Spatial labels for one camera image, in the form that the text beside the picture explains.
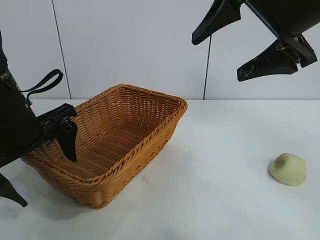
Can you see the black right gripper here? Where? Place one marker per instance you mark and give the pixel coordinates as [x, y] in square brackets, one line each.
[287, 15]

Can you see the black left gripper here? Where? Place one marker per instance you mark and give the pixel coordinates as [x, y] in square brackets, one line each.
[17, 125]

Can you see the brown woven wicker basket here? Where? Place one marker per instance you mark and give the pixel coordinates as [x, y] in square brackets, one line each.
[117, 145]

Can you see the pale yellow egg yolk pastry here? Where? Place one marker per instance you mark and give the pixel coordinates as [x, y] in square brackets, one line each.
[290, 172]

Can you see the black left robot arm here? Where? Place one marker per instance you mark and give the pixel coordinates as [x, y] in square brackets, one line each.
[2, 55]

